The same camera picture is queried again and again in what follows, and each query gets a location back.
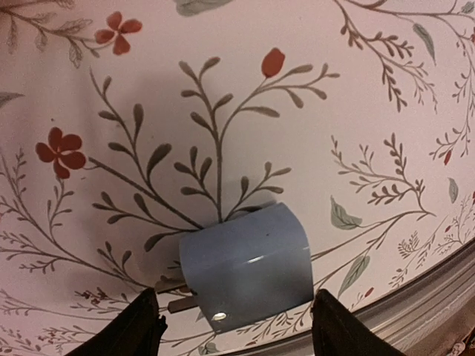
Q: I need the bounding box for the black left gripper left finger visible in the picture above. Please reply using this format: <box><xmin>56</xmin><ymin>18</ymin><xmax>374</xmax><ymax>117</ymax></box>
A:
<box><xmin>68</xmin><ymin>288</ymin><xmax>167</xmax><ymax>356</ymax></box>

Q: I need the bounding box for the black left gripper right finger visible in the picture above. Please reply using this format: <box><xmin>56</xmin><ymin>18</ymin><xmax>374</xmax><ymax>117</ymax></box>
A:
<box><xmin>311</xmin><ymin>289</ymin><xmax>403</xmax><ymax>356</ymax></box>

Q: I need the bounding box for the blue cube adapter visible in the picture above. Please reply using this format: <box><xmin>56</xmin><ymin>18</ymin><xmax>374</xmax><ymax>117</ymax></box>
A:
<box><xmin>154</xmin><ymin>202</ymin><xmax>313</xmax><ymax>334</ymax></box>

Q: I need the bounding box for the floral table mat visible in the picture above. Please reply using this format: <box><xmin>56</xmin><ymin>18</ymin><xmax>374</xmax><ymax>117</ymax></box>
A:
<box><xmin>1</xmin><ymin>1</ymin><xmax>474</xmax><ymax>355</ymax></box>

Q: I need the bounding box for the aluminium front rail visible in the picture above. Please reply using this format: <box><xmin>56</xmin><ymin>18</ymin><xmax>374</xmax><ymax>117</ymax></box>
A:
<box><xmin>207</xmin><ymin>244</ymin><xmax>475</xmax><ymax>356</ymax></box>

